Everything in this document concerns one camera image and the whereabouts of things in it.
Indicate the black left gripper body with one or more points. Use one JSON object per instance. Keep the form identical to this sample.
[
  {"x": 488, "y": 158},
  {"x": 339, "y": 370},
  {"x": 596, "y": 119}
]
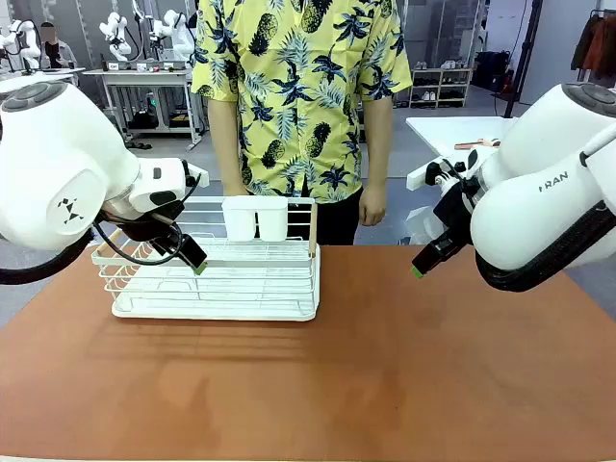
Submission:
[{"x": 154, "y": 226}]

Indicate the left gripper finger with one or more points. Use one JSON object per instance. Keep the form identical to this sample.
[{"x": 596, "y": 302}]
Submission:
[
  {"x": 163, "y": 248},
  {"x": 193, "y": 255}
]

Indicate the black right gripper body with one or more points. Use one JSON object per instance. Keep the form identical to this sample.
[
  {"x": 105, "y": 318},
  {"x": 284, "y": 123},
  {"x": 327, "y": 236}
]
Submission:
[{"x": 454, "y": 212}]

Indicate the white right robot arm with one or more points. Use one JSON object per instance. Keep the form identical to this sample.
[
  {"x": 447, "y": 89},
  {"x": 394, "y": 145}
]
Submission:
[{"x": 529, "y": 216}]

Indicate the person's left forearm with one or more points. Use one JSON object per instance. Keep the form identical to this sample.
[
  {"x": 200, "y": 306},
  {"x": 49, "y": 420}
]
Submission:
[{"x": 377, "y": 144}]

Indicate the person's right forearm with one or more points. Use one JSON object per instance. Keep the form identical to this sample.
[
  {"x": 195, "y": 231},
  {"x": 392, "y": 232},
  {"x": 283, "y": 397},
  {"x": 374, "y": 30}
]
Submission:
[{"x": 223, "y": 144}]

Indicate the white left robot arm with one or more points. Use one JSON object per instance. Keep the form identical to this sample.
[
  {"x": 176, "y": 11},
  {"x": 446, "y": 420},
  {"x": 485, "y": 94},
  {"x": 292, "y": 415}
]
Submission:
[{"x": 58, "y": 159}]

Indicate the person's right hand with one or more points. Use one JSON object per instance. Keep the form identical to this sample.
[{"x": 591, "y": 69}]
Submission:
[{"x": 236, "y": 189}]

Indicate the person's left hand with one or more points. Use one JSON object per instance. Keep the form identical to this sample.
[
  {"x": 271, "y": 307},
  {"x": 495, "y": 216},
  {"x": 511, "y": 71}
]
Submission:
[{"x": 373, "y": 207}]

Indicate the white plastic cutlery holder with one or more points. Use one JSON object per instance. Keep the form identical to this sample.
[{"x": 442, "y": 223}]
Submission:
[{"x": 255, "y": 219}]

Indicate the small wooden pink object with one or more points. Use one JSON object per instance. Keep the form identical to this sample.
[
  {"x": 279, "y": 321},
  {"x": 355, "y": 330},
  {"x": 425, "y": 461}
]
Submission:
[{"x": 476, "y": 143}]

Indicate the white side table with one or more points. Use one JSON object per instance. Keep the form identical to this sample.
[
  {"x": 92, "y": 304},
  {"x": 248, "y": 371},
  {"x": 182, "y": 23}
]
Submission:
[{"x": 457, "y": 130}]

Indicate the black trousers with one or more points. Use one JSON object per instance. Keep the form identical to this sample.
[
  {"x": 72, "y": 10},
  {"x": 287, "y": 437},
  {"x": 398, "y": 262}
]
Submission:
[{"x": 337, "y": 221}]

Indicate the wooden shoe rack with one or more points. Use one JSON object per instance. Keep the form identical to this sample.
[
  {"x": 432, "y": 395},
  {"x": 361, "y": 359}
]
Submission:
[{"x": 440, "y": 86}]

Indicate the black background bag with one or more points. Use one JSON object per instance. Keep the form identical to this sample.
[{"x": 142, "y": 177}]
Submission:
[{"x": 493, "y": 69}]

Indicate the white background workbench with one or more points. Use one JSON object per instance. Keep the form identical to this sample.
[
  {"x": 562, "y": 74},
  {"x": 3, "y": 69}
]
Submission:
[{"x": 144, "y": 77}]

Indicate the black stand pole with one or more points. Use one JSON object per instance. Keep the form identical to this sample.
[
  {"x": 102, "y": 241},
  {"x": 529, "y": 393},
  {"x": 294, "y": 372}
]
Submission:
[{"x": 522, "y": 58}]

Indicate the yellow pineapple print shirt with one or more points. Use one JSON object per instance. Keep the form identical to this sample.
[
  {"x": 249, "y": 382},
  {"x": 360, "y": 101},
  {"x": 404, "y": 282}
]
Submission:
[{"x": 298, "y": 96}]

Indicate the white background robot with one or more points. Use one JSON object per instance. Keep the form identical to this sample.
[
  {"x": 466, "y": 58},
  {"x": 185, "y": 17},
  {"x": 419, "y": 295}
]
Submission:
[
  {"x": 21, "y": 41},
  {"x": 115, "y": 36},
  {"x": 173, "y": 33}
]

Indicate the seated background person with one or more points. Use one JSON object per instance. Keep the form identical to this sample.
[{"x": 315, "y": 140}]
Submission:
[{"x": 54, "y": 48}]

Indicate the hanging dark clothes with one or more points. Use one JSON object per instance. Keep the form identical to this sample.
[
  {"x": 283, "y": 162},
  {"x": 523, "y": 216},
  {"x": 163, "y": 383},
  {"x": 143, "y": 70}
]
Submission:
[{"x": 599, "y": 45}]

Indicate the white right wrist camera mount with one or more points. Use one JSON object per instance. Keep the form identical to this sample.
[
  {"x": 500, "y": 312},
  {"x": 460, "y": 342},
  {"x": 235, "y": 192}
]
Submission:
[{"x": 418, "y": 175}]

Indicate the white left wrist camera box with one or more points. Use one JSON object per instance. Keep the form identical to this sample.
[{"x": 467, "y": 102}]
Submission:
[{"x": 197, "y": 174}]

